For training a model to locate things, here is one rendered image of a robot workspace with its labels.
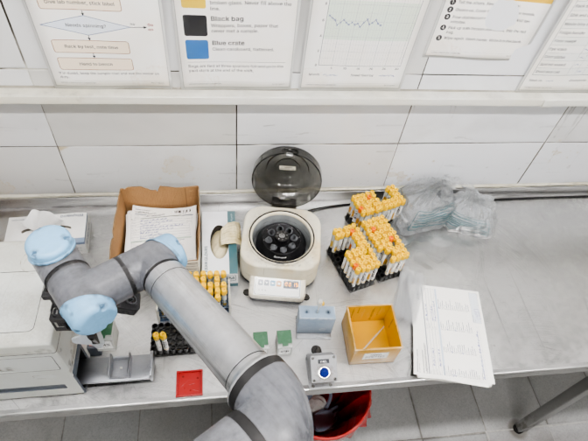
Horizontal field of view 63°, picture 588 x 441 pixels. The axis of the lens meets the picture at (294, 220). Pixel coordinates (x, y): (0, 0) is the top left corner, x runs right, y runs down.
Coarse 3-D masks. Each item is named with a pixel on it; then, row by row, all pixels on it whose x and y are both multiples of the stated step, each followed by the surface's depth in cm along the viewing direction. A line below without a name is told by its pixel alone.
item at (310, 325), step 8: (304, 312) 131; (312, 312) 132; (320, 312) 132; (328, 312) 133; (296, 320) 139; (304, 320) 131; (312, 320) 131; (320, 320) 132; (328, 320) 132; (296, 328) 138; (304, 328) 135; (312, 328) 135; (320, 328) 135; (328, 328) 135; (296, 336) 137; (304, 336) 137; (312, 336) 137; (320, 336) 137; (328, 336) 137
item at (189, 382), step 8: (184, 376) 127; (192, 376) 127; (200, 376) 127; (176, 384) 125; (184, 384) 126; (192, 384) 126; (200, 384) 126; (176, 392) 124; (184, 392) 124; (192, 392) 125; (200, 392) 125
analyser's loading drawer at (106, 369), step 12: (84, 360) 123; (96, 360) 124; (108, 360) 121; (120, 360) 124; (132, 360) 125; (144, 360) 125; (84, 372) 122; (96, 372) 122; (108, 372) 119; (120, 372) 122; (132, 372) 123; (144, 372) 123
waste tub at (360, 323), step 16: (368, 304) 135; (384, 304) 135; (352, 320) 141; (368, 320) 142; (384, 320) 141; (352, 336) 128; (368, 336) 139; (384, 336) 139; (400, 336) 130; (352, 352) 129; (368, 352) 128; (384, 352) 129
